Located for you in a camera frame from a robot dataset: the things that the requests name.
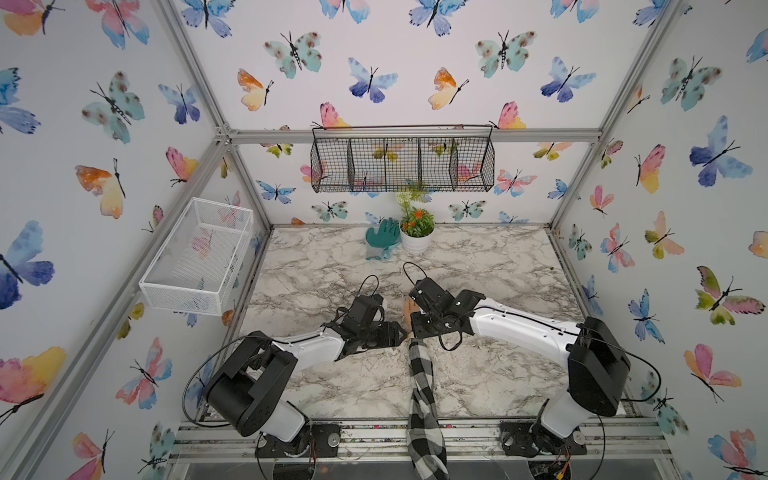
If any plaid sleeved forearm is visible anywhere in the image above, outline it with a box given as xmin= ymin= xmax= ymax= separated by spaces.
xmin=406 ymin=339 xmax=450 ymax=480

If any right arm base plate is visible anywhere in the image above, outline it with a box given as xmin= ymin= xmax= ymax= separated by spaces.
xmin=499 ymin=420 xmax=587 ymax=458

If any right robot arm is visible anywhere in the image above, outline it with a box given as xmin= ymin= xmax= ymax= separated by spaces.
xmin=409 ymin=277 xmax=634 ymax=458

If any white mesh wall basket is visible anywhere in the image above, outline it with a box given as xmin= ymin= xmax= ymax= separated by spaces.
xmin=139 ymin=197 xmax=254 ymax=316

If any black wire wall basket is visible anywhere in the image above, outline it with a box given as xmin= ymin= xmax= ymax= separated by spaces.
xmin=305 ymin=125 xmax=496 ymax=194

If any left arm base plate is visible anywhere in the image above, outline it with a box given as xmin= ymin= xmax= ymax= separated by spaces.
xmin=255 ymin=422 xmax=341 ymax=459

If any mannequin hand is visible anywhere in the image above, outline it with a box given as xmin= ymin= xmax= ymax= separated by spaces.
xmin=403 ymin=296 xmax=421 ymax=333

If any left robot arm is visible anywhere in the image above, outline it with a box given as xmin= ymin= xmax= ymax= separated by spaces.
xmin=202 ymin=294 xmax=407 ymax=457

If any potted plant white pot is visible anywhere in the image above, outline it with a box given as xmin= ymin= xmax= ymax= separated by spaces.
xmin=396 ymin=184 xmax=435 ymax=255

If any green hand shaped holder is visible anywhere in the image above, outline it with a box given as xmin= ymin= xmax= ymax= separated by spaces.
xmin=365 ymin=218 xmax=400 ymax=260

